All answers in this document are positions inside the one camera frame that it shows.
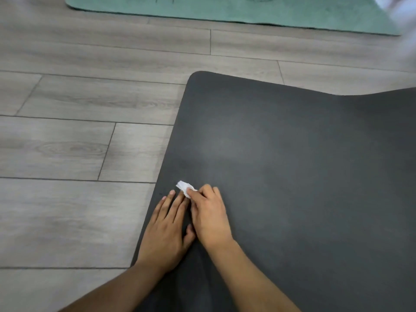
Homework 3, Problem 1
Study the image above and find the person's right forearm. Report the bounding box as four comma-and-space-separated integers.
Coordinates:
206, 238, 303, 312

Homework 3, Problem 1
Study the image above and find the teal floor mat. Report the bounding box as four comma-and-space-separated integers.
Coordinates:
65, 0, 402, 36

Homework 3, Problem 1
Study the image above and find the white wipe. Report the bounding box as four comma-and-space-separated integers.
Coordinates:
175, 180, 198, 200

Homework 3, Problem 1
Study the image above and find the dark grey yoga mat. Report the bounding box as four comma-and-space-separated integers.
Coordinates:
130, 71, 416, 312

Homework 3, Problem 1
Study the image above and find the person's right hand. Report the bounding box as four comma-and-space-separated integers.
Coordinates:
186, 184, 236, 252

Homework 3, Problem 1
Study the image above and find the person's left hand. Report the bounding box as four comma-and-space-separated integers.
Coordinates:
135, 190, 197, 275

